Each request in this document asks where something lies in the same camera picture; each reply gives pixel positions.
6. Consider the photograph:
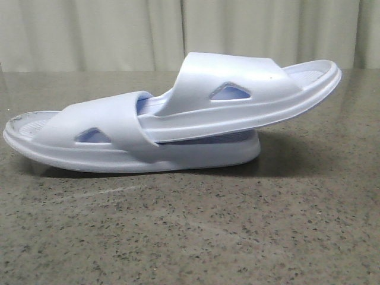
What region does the light blue slipper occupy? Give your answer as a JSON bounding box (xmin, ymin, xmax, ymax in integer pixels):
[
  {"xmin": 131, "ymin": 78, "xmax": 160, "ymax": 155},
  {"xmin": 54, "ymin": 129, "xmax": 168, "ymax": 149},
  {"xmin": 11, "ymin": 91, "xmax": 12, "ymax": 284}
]
[
  {"xmin": 137, "ymin": 52, "xmax": 341, "ymax": 143},
  {"xmin": 3, "ymin": 91, "xmax": 261, "ymax": 173}
]

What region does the pale green curtain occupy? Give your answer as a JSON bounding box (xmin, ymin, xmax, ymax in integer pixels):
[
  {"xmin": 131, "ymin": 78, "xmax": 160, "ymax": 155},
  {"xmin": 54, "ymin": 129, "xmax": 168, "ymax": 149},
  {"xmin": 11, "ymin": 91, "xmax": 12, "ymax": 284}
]
[{"xmin": 1, "ymin": 1, "xmax": 379, "ymax": 72}]

